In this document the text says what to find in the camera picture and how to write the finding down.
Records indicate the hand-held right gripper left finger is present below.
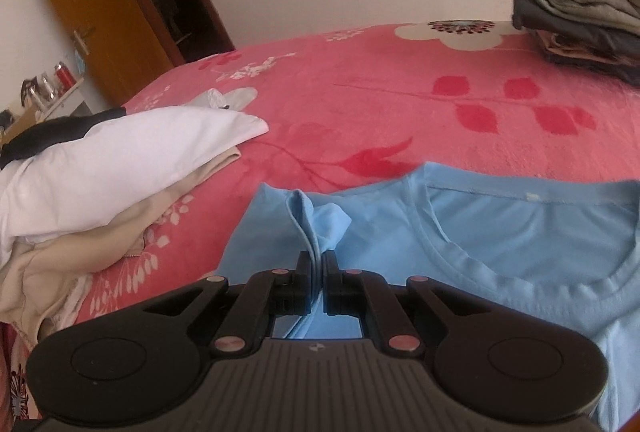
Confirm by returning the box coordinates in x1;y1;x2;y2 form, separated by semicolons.
141;250;313;359

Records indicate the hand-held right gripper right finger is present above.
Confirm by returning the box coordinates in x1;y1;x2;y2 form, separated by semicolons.
324;250;493;358

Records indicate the light blue printed t-shirt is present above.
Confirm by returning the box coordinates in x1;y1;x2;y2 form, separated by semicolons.
215;162;640;432

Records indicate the pink floral blanket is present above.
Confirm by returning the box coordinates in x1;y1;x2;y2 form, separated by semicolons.
0;18;640;432

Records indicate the beige garment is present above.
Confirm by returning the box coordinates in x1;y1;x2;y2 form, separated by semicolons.
0;144;243;343

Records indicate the black garment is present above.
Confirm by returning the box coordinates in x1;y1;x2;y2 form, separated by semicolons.
0;108;126;170

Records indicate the white desk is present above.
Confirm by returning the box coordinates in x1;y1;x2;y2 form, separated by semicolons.
0;77;93;148

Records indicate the red thermos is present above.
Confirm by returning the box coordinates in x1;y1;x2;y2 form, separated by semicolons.
54;62;76;92

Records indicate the brown patterned folded garment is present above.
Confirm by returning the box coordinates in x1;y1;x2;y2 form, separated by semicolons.
537;29;640;85

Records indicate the dark grey folded garment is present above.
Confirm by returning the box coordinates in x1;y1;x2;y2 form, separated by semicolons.
509;0;640;50

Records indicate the metal door handle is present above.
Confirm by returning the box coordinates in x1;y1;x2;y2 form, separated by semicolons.
70;28;96;58

